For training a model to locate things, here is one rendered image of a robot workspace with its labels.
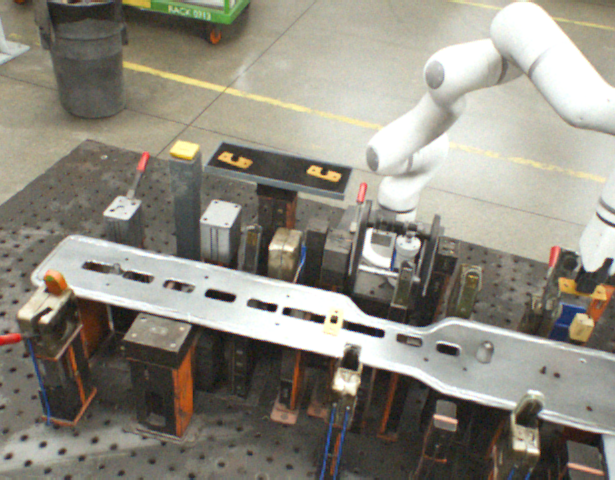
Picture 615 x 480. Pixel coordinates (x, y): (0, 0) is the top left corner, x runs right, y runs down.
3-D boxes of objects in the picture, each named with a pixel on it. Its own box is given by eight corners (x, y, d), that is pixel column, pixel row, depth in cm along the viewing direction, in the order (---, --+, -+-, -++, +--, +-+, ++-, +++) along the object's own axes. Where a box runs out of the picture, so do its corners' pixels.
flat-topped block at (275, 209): (251, 300, 190) (256, 175, 161) (259, 282, 196) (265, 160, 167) (283, 307, 188) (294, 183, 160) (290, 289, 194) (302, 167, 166)
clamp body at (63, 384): (33, 427, 152) (0, 320, 129) (67, 378, 163) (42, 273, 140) (75, 437, 150) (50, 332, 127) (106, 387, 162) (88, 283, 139)
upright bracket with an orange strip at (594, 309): (537, 409, 168) (610, 269, 137) (537, 405, 169) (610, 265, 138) (549, 412, 168) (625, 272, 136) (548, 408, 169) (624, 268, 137)
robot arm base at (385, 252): (363, 224, 205) (369, 178, 193) (421, 233, 203) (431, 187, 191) (355, 263, 191) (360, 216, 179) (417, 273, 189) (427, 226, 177)
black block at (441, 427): (399, 509, 144) (425, 432, 125) (404, 466, 152) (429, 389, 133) (435, 519, 143) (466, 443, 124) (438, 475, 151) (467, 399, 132)
